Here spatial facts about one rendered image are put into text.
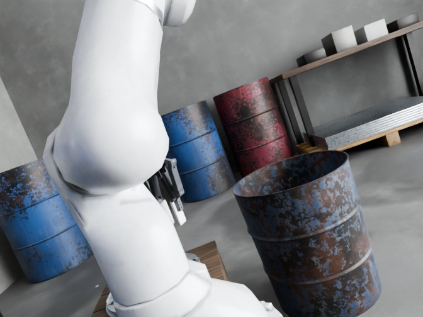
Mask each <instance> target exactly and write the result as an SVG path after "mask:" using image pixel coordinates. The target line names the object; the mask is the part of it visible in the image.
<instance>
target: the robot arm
mask: <svg viewBox="0 0 423 317"><path fill-rule="evenodd" d="M82 1H84V2H85V5H84V10H83V14H82V18H81V24H80V27H79V32H78V36H77V41H76V45H75V49H74V54H73V58H72V79H71V89H70V100H69V105H68V107H67V110H66V112H65V114H64V117H63V118H62V121H61V123H60V125H59V126H58V127H56V129H54V131H53V132H52V133H51V134H50V135H49V136H48V137H47V142H46V145H45V149H44V153H43V161H44V163H45V166H46V169H47V172H48V174H49V176H50V178H51V180H52V182H53V183H54V185H55V187H56V189H57V190H58V192H59V194H60V196H61V197H62V199H63V200H64V202H65V204H66V206H67V207H68V209H69V211H70V213H71V215H72V216H73V218H74V219H75V221H76V223H77V225H78V226H79V228H80V229H81V231H82V233H83V235H84V236H85V238H86V240H87V242H88V244H89V246H90V247H91V250H92V252H93V254H94V257H95V259H96V261H97V263H98V265H99V268H100V270H101V273H102V275H103V277H104V279H105V281H106V284H107V286H108V288H109V290H110V293H111V295H112V297H113V304H114V307H115V311H116V313H117V315H118V317H283V316H282V314H281V313H280V312H279V311H278V310H277V309H275V308H274V307H273V305H272V304H271V303H266V302H264V301H260V302H259V300H258V299H257V298H256V297H255V295H254V294H253V293H252V291H251V290H250V289H248V288H247V287H246V286H245V285H243V284H238V283H234V282H228V281H223V280H219V279H214V278H211V277H210V275H209V273H208V270H207V268H206V266H205V264H201V263H199V262H195V261H192V260H188V259H187V257H186V254H185V252H184V250H183V247H182V245H181V242H180V240H179V237H178V234H177V232H176V229H175V227H174V225H173V224H174V220H173V218H172V215H171V212H170V210H169V207H168V205H167V203H166V200H164V198H162V195H161V190H160V187H159V183H158V180H157V178H158V179H160V180H161V182H162V184H163V185H164V187H165V189H166V191H167V193H168V195H169V196H170V198H171V200H170V204H171V207H172V210H173V211H174V214H175V217H176V219H177V222H178V225H179V226H181V225H182V224H183V223H184V222H185V221H186V218H185V216H184V213H183V205H182V203H181V200H180V196H182V195H183V194H184V189H183V185H182V183H181V179H180V176H179V173H178V170H177V167H176V159H175V158H173V159H169V158H166V155H167V152H168V150H169V137H168V135H167V132H166V129H165V127H164V124H163V122H162V118H161V116H160V115H159V113H158V109H157V85H158V76H159V61H160V49H161V41H162V34H163V31H162V25H164V26H173V27H178V26H181V25H183V24H185V22H186V21H187V20H188V18H189V17H190V15H191V13H192V12H193V8H194V6H195V2H196V0H82ZM166 167H167V169H168V171H167V169H166ZM168 173H169V175H168Z"/></svg>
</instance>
